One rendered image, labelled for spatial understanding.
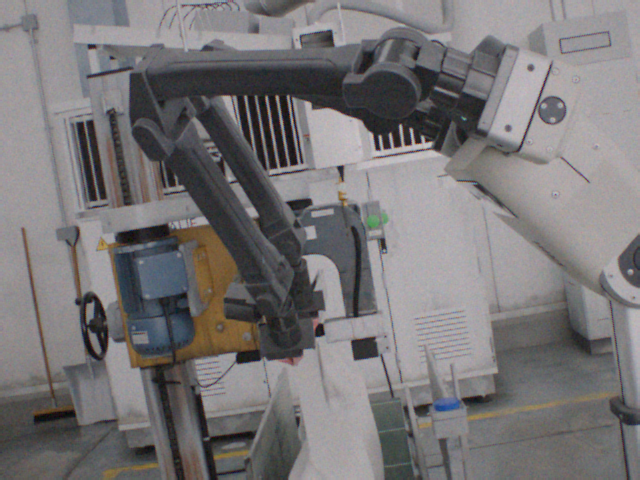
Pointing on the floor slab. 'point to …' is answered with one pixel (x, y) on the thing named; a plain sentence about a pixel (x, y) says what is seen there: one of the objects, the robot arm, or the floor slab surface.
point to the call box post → (454, 458)
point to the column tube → (144, 186)
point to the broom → (46, 368)
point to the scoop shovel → (88, 375)
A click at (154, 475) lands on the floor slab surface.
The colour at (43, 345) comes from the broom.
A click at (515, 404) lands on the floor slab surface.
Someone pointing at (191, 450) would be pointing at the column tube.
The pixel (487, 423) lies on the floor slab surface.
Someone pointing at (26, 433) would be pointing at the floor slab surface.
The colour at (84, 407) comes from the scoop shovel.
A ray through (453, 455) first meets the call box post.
